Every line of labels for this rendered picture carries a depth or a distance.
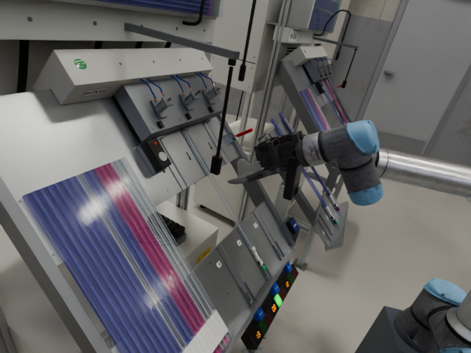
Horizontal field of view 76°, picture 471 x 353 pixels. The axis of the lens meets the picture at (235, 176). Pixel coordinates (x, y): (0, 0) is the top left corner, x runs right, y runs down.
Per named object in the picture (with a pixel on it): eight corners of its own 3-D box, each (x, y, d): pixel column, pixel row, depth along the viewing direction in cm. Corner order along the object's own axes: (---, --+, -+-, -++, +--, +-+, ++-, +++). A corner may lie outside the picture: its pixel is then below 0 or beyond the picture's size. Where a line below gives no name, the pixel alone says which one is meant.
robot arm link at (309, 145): (332, 157, 73) (324, 168, 66) (315, 161, 75) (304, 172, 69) (324, 128, 71) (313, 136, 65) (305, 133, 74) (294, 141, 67)
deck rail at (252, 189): (282, 248, 112) (296, 245, 108) (280, 251, 111) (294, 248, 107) (186, 79, 107) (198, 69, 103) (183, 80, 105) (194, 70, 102)
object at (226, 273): (284, 247, 109) (291, 245, 107) (155, 434, 57) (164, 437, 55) (258, 202, 107) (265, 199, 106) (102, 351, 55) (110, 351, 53)
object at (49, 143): (230, 161, 108) (240, 155, 105) (45, 271, 55) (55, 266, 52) (183, 80, 105) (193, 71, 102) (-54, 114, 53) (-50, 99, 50)
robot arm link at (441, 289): (441, 305, 105) (462, 278, 98) (459, 341, 93) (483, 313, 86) (406, 295, 106) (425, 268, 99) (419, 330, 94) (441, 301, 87)
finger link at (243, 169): (221, 164, 76) (255, 152, 76) (229, 185, 78) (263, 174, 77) (221, 167, 73) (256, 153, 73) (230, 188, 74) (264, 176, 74)
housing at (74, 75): (187, 92, 106) (214, 68, 98) (50, 118, 68) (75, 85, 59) (176, 71, 106) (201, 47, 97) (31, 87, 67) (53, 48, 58)
